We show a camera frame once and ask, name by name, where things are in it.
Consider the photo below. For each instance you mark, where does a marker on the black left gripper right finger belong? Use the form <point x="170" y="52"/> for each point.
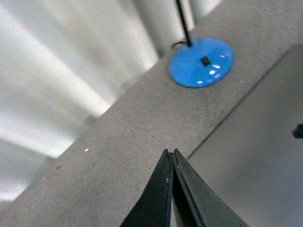
<point x="203" y="207"/>

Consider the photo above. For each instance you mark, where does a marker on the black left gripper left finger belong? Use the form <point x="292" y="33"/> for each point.
<point x="153" y="209"/>

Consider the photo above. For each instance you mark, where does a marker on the grey laptop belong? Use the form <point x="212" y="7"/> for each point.
<point x="254" y="160"/>

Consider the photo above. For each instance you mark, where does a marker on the blue desk lamp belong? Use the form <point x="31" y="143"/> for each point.
<point x="199" y="62"/>

